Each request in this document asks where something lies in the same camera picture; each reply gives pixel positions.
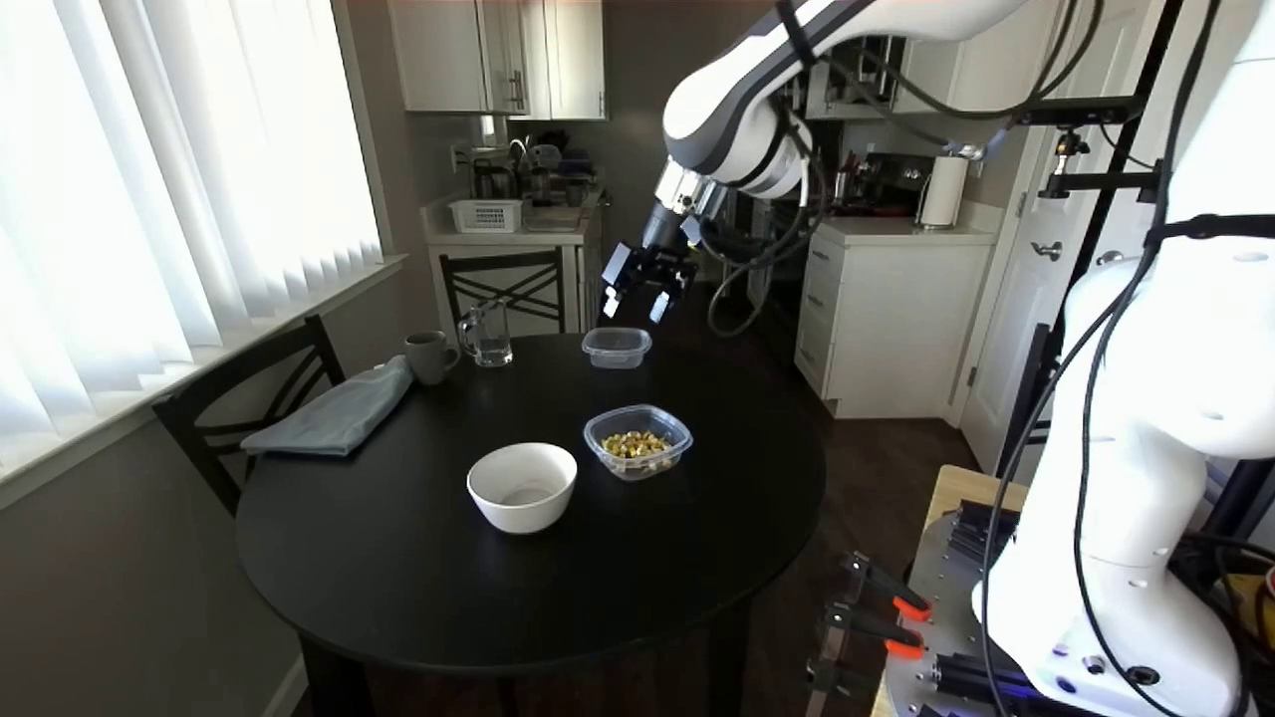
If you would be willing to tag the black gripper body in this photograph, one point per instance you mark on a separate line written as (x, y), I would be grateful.
(647, 274)

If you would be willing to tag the clear plastic container with nuts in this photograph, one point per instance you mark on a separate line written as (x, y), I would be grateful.
(641, 444)

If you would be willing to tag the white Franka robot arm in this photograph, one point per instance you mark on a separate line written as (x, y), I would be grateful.
(743, 93)

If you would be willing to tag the empty clear plastic container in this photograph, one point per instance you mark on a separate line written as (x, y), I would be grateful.
(615, 347)

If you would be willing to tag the white ceramic bowl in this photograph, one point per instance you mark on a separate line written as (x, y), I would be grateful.
(525, 488)

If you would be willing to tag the white kitchen counter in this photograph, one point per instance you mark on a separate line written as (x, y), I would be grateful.
(512, 239)

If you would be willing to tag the clear drinking glass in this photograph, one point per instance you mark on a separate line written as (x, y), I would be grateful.
(492, 342)

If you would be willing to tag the white plastic tub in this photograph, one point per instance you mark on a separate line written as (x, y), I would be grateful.
(488, 218)

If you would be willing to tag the black cross-back chair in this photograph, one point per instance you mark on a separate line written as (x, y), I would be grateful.
(461, 274)

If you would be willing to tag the grey mug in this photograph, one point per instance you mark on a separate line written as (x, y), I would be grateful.
(431, 361)

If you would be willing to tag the white lower kitchen cabinet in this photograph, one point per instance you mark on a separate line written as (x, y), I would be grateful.
(884, 326)

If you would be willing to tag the white kitchen cabinet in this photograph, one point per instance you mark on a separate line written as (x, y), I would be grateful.
(884, 326)
(451, 52)

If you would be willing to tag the black coffee maker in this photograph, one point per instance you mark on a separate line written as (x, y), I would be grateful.
(884, 186)

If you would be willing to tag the white upper kitchen cabinet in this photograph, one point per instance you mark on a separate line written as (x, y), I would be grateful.
(451, 52)

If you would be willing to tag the blue-grey folded cloth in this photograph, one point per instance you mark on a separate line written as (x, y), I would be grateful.
(334, 417)

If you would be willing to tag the white paper towel roll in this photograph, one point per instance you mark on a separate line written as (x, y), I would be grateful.
(944, 188)

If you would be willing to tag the white door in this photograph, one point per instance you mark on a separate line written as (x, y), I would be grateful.
(1023, 303)

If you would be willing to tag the white vertical blinds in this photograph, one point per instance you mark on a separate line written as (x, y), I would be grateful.
(172, 160)

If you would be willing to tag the robot mounting base plate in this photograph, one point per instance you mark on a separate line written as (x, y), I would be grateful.
(949, 502)

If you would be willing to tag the black metal frame stand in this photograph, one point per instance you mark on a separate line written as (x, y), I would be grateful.
(1100, 174)

